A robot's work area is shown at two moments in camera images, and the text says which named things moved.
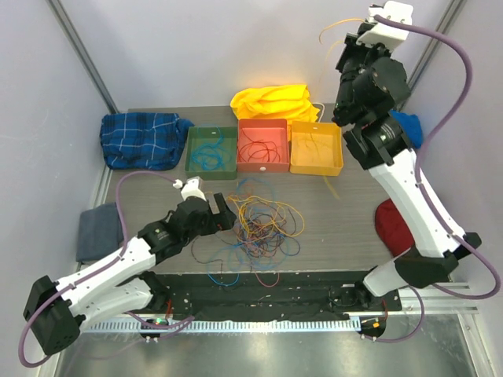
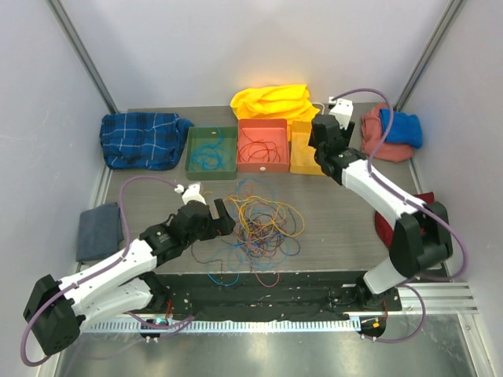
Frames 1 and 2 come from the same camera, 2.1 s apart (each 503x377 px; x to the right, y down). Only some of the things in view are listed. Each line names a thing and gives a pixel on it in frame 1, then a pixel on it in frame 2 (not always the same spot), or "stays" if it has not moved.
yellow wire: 258,217 stays
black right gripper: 351,48 to 346,134
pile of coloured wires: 262,243 stays
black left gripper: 224,221 stays
